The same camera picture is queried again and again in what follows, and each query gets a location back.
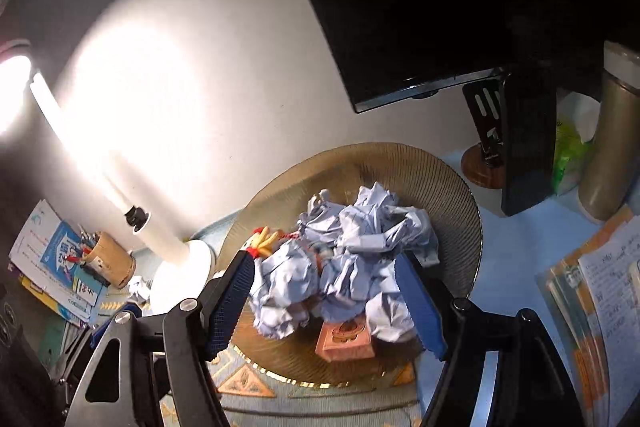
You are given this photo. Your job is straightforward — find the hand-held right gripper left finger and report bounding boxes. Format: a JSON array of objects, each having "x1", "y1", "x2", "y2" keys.
[{"x1": 62, "y1": 252, "x2": 256, "y2": 427}]

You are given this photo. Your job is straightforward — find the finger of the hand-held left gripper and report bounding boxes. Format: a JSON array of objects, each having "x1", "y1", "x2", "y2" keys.
[{"x1": 50, "y1": 321, "x2": 121, "y2": 388}]

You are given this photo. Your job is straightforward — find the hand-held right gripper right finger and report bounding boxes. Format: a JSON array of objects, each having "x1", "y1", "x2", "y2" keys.
[{"x1": 394, "y1": 252, "x2": 586, "y2": 427}]

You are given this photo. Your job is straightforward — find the pile of paper balls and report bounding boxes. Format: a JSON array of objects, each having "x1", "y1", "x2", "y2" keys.
[{"x1": 249, "y1": 181, "x2": 441, "y2": 343}]

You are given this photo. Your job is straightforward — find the chicken plush toy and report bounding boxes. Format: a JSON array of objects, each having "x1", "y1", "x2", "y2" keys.
[{"x1": 245, "y1": 227, "x2": 301, "y2": 260}]

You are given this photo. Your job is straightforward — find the green flat folder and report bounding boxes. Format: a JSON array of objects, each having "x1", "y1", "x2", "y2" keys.
[{"x1": 35, "y1": 317, "x2": 71, "y2": 368}]

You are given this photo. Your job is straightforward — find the crumpled white paper wad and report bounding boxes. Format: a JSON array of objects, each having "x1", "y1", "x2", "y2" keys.
[{"x1": 127, "y1": 276, "x2": 153, "y2": 305}]

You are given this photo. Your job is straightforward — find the yellow edged book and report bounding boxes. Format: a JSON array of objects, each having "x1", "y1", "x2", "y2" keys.
[{"x1": 17, "y1": 274, "x2": 86, "y2": 328}]

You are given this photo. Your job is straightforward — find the bamboo pen holder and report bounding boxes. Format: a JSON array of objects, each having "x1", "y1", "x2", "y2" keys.
[{"x1": 87, "y1": 232, "x2": 137, "y2": 289}]

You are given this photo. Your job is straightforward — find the white desk lamp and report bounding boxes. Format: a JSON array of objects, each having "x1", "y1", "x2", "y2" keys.
[{"x1": 0, "y1": 39, "x2": 216, "y2": 315}]

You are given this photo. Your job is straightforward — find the bunch of coloured pencils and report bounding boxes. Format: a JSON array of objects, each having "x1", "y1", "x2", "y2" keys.
[{"x1": 75, "y1": 229, "x2": 101, "y2": 258}]

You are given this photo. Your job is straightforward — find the leaning books on left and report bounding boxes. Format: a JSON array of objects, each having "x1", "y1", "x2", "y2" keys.
[{"x1": 37, "y1": 221, "x2": 108, "y2": 323}]

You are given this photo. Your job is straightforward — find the patterned woven mat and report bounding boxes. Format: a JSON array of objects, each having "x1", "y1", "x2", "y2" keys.
[{"x1": 97, "y1": 207, "x2": 431, "y2": 427}]

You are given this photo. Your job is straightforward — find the stack of notebooks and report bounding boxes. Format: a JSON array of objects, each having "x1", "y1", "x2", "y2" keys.
[{"x1": 537, "y1": 204, "x2": 640, "y2": 427}]

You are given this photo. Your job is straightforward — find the black phone stand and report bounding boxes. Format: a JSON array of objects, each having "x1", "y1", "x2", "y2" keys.
[{"x1": 460, "y1": 77, "x2": 506, "y2": 190}]

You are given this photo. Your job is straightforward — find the green tissue pack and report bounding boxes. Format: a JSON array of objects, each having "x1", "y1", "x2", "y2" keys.
[{"x1": 552, "y1": 92, "x2": 601, "y2": 198}]

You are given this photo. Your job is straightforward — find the gold thermos bottle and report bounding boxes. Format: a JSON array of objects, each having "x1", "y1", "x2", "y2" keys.
[{"x1": 579, "y1": 39, "x2": 640, "y2": 224}]

